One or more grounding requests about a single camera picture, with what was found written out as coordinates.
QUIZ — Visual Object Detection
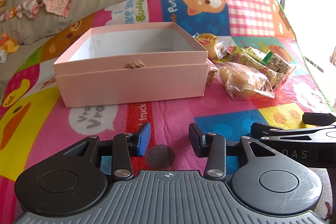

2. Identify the yellow plush toy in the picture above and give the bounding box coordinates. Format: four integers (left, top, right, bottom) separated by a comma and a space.
0, 34, 20, 63

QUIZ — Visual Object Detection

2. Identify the green white snack packet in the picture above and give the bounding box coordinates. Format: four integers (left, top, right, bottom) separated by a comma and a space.
262, 52, 292, 74

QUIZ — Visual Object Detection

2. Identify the colourful cartoon play mat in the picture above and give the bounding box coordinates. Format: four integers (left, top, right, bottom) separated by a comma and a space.
0, 0, 336, 224

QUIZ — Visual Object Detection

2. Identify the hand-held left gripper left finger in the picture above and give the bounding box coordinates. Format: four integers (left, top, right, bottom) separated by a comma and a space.
62, 122, 152, 179

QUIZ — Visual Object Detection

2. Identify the pink cardboard box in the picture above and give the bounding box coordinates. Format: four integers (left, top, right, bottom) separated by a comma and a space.
53, 22, 210, 108

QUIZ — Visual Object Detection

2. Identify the yellow snack packet red label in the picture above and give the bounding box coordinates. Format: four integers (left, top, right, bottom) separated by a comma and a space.
194, 33, 227, 60

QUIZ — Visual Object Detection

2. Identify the biscuit sticks packet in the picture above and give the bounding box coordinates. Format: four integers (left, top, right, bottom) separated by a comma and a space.
207, 67, 219, 86

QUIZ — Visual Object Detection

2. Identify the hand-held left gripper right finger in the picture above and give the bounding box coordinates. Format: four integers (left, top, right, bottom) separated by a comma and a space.
189, 123, 279, 179

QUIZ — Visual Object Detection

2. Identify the round bread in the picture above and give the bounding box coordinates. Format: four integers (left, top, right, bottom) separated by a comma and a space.
219, 62, 276, 100

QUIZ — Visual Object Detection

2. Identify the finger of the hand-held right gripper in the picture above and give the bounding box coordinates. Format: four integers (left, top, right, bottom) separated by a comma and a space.
302, 112, 336, 125
251, 123, 336, 145

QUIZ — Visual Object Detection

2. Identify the long green yellow snack packet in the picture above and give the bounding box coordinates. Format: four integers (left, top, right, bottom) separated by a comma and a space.
247, 56, 286, 88

